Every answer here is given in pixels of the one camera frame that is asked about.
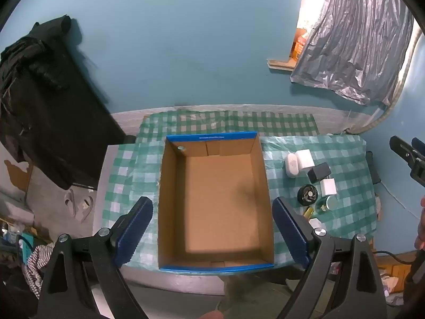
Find green garment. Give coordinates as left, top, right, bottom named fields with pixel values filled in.
left=216, top=272, right=299, bottom=319

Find black cable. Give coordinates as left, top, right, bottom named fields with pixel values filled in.
left=372, top=250, right=417, bottom=265

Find striped cloth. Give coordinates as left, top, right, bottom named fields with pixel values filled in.
left=23, top=242, right=55, bottom=288

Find dark hanging jacket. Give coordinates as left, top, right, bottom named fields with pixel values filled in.
left=0, top=15, right=128, bottom=190

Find white slipper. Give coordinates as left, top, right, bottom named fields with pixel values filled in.
left=77, top=196, right=95, bottom=223
left=64, top=189, right=79, bottom=218

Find person's right hand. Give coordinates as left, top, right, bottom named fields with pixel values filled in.
left=415, top=196, right=425, bottom=250

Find black round fan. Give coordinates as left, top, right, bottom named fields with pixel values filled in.
left=297, top=184, right=318, bottom=207

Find large white charger cube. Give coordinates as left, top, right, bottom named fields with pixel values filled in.
left=295, top=149, right=314, bottom=171

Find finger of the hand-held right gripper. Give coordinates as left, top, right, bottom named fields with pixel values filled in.
left=411, top=137, right=425, bottom=187
left=389, top=136, right=419, bottom=173

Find teal box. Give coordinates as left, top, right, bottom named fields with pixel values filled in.
left=18, top=234, right=34, bottom=261

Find white earbuds case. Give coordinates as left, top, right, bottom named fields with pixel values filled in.
left=285, top=153, right=299, bottom=178

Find orange boxes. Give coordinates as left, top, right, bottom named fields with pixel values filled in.
left=291, top=28, right=308, bottom=58

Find black charger plug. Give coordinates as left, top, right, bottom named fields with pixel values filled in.
left=308, top=163, right=332, bottom=183

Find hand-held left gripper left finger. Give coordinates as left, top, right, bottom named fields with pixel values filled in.
left=37, top=197, right=154, bottom=319

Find cardboard box with blue rim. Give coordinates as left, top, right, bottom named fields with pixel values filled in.
left=157, top=132, right=275, bottom=271

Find small white charger plug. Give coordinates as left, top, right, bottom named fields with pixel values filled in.
left=320, top=178, right=338, bottom=197

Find green metal cylinder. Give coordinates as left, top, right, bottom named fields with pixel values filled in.
left=315, top=194, right=340, bottom=214

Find silver crinkled curtain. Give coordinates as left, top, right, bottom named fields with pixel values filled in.
left=290, top=0, right=415, bottom=107

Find green checked tablecloth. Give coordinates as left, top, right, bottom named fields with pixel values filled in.
left=100, top=111, right=377, bottom=270

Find wooden ledge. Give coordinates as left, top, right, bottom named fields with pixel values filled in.
left=267, top=58, right=299, bottom=73

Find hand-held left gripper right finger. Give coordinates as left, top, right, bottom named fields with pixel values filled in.
left=272, top=197, right=387, bottom=319

